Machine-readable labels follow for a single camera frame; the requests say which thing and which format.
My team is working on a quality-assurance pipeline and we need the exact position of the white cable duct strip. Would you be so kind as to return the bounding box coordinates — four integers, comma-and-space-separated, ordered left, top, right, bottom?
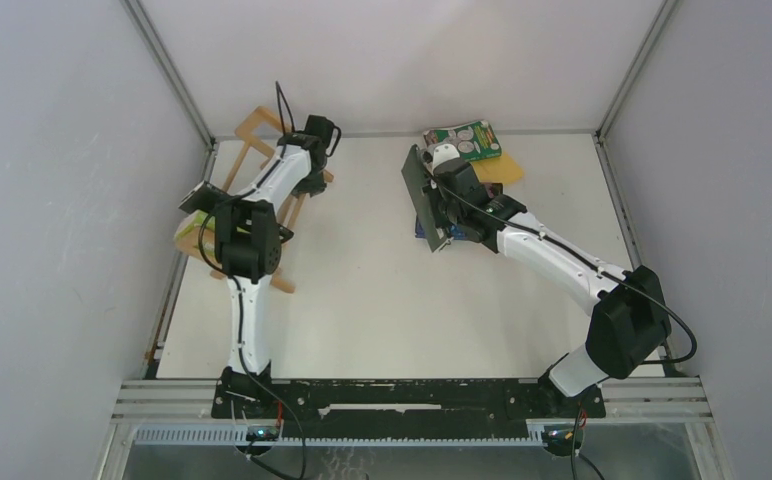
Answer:
133, 424, 547, 447

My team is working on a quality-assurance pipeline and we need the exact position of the wooden book rack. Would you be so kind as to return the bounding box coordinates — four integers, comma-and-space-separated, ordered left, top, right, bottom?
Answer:
174, 106, 341, 293

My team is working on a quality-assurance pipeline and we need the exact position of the blue Jane Eyre book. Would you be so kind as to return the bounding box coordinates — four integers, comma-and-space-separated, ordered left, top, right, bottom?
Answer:
414, 183, 504, 242

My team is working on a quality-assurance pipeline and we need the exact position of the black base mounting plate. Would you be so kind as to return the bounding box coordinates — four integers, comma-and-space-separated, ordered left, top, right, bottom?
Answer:
210, 378, 607, 439

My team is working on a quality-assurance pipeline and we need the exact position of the Alice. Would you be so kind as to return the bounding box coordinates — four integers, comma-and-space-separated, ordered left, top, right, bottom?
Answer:
401, 145, 454, 252

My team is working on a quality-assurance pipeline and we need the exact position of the light green paperback book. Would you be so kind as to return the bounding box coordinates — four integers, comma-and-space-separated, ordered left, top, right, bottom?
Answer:
173, 213, 215, 259

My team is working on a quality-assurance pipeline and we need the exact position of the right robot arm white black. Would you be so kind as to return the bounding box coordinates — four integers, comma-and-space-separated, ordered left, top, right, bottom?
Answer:
425, 159, 672, 416

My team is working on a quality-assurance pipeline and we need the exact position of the thin dark book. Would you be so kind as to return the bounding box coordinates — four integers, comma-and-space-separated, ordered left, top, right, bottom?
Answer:
179, 182, 294, 245

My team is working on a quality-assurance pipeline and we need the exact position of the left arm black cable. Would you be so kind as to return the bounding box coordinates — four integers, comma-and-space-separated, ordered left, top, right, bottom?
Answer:
197, 81, 311, 480

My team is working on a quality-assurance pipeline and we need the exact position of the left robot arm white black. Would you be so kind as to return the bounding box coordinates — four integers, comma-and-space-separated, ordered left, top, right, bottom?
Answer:
213, 115, 342, 417

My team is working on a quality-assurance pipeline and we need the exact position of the green Macmillan book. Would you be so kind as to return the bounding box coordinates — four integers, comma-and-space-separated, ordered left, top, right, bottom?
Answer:
422, 120, 503, 162

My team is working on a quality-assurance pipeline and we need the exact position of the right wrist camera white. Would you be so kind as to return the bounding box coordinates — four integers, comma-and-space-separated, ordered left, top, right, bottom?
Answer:
427, 143, 464, 177

